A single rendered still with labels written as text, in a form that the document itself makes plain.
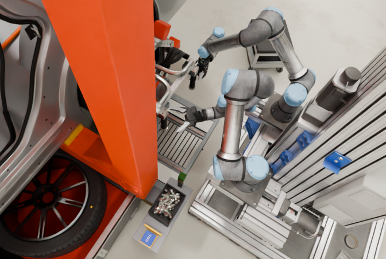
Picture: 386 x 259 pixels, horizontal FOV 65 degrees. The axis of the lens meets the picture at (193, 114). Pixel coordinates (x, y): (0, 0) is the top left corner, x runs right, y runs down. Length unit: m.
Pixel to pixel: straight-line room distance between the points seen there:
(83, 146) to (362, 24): 3.34
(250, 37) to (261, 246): 1.38
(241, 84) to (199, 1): 2.41
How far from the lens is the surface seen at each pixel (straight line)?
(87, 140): 1.89
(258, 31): 1.58
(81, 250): 2.16
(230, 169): 1.43
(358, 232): 2.58
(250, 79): 1.31
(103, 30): 0.60
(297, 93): 1.73
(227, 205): 2.25
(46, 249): 1.97
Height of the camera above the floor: 2.37
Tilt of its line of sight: 61 degrees down
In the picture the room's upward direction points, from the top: 11 degrees clockwise
